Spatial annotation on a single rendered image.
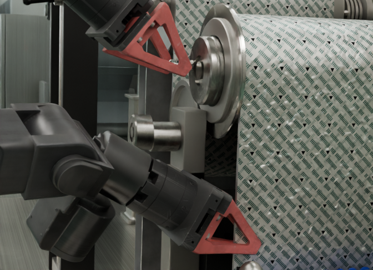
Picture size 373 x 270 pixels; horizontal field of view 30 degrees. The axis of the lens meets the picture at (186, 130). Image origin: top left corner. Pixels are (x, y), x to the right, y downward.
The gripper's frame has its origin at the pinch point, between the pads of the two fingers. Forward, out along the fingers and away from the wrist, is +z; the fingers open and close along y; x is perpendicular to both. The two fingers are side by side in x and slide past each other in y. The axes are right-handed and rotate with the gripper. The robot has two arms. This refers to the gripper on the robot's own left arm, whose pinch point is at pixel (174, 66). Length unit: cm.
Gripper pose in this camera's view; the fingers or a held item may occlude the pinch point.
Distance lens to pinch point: 77.6
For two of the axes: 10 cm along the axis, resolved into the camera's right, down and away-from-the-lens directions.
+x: 6.3, -7.7, 1.2
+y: 3.3, 1.2, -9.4
